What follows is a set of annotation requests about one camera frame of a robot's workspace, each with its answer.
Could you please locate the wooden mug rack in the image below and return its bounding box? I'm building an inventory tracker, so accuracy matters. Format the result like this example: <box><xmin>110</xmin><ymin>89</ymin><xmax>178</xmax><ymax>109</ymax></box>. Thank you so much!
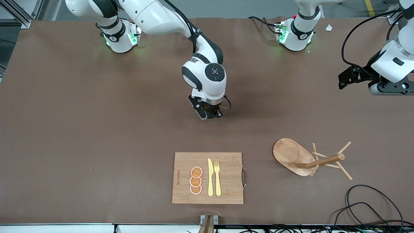
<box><xmin>272</xmin><ymin>138</ymin><xmax>353</xmax><ymax>181</ymax></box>

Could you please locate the yellow plastic knife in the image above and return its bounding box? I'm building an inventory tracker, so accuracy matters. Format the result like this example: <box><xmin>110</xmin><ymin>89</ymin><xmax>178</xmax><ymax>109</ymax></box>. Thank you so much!
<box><xmin>208</xmin><ymin>158</ymin><xmax>214</xmax><ymax>197</ymax></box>

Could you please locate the bamboo cutting board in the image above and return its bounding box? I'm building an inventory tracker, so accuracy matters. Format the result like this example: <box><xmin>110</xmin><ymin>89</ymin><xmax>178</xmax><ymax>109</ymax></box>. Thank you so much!
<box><xmin>172</xmin><ymin>152</ymin><xmax>247</xmax><ymax>205</ymax></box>

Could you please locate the yellow plastic fork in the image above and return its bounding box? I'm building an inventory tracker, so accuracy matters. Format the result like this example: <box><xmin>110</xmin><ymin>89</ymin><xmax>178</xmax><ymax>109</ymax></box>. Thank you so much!
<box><xmin>214</xmin><ymin>161</ymin><xmax>222</xmax><ymax>197</ymax></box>

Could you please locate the brown table cover sheet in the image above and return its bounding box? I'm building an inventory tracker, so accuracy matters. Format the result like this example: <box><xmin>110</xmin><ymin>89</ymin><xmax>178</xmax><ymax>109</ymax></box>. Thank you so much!
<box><xmin>0</xmin><ymin>17</ymin><xmax>414</xmax><ymax>225</ymax></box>

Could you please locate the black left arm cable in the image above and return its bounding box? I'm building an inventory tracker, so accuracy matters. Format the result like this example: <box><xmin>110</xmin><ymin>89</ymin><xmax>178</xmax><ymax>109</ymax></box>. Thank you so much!
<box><xmin>342</xmin><ymin>10</ymin><xmax>405</xmax><ymax>70</ymax></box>

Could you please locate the black base cable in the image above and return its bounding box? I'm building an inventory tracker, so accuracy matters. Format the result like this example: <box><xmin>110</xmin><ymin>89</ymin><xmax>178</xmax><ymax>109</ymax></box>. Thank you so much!
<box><xmin>247</xmin><ymin>16</ymin><xmax>279</xmax><ymax>35</ymax></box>

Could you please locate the metal bracket with post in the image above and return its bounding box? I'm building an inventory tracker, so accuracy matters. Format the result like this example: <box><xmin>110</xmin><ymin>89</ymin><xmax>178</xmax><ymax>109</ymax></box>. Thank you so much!
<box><xmin>198</xmin><ymin>215</ymin><xmax>219</xmax><ymax>233</ymax></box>

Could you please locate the black looped cable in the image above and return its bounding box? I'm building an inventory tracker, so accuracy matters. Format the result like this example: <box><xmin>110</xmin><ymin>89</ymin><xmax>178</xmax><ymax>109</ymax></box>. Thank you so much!
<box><xmin>345</xmin><ymin>184</ymin><xmax>405</xmax><ymax>232</ymax></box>
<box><xmin>330</xmin><ymin>202</ymin><xmax>392</xmax><ymax>233</ymax></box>

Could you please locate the white table edge rail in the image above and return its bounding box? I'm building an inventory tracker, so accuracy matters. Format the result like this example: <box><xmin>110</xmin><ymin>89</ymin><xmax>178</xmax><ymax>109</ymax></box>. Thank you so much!
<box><xmin>0</xmin><ymin>223</ymin><xmax>201</xmax><ymax>233</ymax></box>

